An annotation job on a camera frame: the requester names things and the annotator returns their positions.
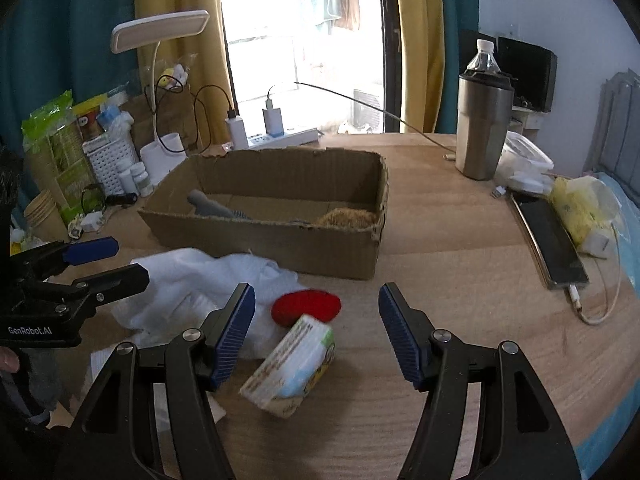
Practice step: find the white computer desk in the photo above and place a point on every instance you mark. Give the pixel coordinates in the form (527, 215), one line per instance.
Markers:
(526, 122)

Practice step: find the brown cardboard box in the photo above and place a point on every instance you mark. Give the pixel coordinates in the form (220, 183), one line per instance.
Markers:
(282, 192)

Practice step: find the white plastic basket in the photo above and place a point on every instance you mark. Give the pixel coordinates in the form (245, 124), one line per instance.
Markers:
(104, 154)

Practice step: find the yellow curtain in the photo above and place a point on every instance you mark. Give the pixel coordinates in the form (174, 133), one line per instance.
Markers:
(209, 74)
(422, 39)

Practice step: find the steel tumbler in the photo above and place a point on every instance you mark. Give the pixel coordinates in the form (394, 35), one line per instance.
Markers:
(484, 113)

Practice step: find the grey socks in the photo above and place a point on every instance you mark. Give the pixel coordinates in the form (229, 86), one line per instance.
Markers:
(205, 207)

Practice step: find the grey padded headboard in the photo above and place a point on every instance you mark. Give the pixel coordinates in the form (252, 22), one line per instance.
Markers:
(615, 143)

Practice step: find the yellow plastic bag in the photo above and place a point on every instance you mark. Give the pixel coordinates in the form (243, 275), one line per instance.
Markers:
(587, 208)

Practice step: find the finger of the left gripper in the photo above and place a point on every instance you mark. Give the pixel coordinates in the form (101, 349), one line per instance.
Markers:
(107, 284)
(92, 250)

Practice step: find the yellow curtain left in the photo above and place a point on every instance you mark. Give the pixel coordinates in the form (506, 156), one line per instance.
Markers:
(209, 74)

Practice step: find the teal curtain left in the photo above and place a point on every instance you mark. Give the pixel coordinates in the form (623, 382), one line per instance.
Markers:
(52, 46)

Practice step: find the white pill bottle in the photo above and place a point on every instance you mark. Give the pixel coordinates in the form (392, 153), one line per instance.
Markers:
(124, 175)
(141, 178)

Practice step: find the red plush ball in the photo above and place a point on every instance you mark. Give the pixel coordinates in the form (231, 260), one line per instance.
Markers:
(316, 303)

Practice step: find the teal curtain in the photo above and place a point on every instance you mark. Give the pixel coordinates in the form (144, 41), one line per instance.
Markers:
(52, 46)
(458, 15)

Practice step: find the white plastic food container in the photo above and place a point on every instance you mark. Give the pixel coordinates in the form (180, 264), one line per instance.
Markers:
(523, 167)

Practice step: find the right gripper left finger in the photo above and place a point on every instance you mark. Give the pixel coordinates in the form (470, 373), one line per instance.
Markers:
(116, 426)

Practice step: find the clear water bottle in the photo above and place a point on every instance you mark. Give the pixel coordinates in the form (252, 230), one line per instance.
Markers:
(484, 61)

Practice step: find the white power strip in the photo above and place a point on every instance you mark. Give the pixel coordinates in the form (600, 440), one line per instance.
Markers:
(288, 140)

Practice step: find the person's hand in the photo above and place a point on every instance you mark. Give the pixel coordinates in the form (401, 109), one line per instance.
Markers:
(9, 361)

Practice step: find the brown fuzzy scrubber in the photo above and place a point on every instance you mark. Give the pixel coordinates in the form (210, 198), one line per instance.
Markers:
(348, 218)

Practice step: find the white charger with black cable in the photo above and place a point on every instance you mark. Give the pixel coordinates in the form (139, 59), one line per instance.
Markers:
(236, 130)

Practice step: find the black smartphone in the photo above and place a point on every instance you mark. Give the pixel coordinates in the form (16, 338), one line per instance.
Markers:
(553, 249)

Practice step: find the green paper cup package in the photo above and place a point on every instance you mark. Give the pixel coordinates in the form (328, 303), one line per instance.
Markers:
(55, 159)

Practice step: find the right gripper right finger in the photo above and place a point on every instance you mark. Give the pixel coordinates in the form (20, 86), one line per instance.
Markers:
(519, 432)

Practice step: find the white desk lamp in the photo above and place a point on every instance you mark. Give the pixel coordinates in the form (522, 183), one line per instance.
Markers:
(166, 152)

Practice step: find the yellow curtain right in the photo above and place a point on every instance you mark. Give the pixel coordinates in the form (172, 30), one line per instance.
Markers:
(422, 39)

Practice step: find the white cloth towel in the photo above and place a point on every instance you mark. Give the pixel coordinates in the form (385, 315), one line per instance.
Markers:
(186, 285)

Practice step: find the black computer monitor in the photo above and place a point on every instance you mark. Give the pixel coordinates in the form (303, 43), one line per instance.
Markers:
(532, 68)

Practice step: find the red yellow snack can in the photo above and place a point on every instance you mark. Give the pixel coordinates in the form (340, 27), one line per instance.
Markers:
(86, 113)

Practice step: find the stack of paper cups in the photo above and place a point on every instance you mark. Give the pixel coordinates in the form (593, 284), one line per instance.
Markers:
(44, 219)

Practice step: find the teal curtain right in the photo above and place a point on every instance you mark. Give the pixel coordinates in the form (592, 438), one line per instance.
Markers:
(458, 15)

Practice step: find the small white plug adapter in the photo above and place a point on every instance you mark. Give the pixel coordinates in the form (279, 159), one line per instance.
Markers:
(92, 222)

